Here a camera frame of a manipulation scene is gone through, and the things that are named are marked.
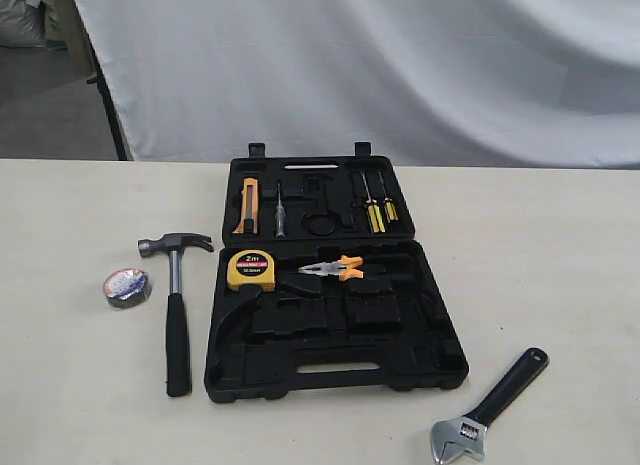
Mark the black plastic tool case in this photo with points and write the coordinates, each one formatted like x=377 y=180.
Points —
x=317 y=332

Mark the claw hammer black grip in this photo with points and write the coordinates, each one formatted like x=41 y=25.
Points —
x=177 y=343

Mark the black electrical tape roll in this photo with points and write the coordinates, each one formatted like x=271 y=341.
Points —
x=127 y=288

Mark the adjustable wrench black handle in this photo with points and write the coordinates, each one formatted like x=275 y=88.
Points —
x=466 y=434

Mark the clear voltage tester screwdriver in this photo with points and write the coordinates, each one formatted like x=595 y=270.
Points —
x=280 y=213

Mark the large yellow black screwdriver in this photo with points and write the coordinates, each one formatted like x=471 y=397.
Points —
x=376 y=221

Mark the orange utility knife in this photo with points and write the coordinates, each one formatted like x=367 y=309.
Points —
x=248 y=222

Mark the small yellow black screwdriver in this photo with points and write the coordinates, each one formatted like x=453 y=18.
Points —
x=388 y=203

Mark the yellow measuring tape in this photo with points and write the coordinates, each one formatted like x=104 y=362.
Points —
x=251 y=267

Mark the white backdrop cloth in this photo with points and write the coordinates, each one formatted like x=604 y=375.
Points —
x=551 y=83

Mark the black backdrop stand pole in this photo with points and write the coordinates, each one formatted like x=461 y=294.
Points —
x=98 y=79

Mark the cardboard box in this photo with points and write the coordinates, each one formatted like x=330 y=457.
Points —
x=75 y=37

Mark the white sack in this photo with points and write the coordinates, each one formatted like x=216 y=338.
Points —
x=22 y=24

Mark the orange handled pliers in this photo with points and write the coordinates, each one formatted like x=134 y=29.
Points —
x=391 y=267

